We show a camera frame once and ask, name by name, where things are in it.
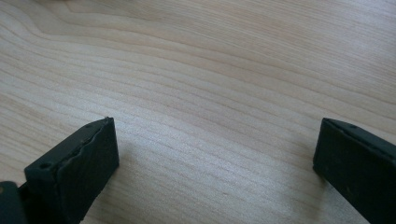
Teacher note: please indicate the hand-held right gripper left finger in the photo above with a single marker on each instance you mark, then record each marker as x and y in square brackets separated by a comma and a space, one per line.
[77, 174]

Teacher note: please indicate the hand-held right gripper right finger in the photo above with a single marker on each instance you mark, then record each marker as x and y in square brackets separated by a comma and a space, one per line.
[358, 168]

